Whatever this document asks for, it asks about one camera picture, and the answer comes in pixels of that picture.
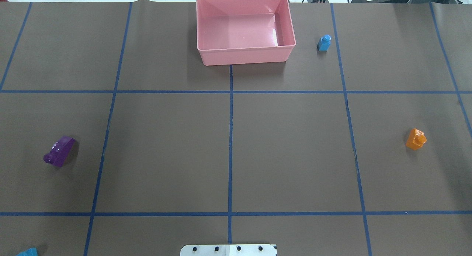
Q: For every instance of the small blue block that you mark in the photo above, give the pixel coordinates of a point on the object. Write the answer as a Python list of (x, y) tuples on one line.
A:
[(324, 43)]

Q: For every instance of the purple block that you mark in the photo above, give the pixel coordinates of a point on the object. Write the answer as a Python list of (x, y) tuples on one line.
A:
[(59, 151)]

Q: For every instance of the orange block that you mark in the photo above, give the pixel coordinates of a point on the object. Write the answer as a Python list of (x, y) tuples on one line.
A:
[(416, 139)]

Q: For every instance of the pink plastic box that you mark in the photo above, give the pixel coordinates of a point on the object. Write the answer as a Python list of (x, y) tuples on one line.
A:
[(231, 32)]

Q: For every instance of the long blue studded block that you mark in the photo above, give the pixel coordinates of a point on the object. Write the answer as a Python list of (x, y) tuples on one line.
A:
[(29, 252)]

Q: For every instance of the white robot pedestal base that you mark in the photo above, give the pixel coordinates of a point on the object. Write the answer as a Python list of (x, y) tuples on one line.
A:
[(229, 250)]

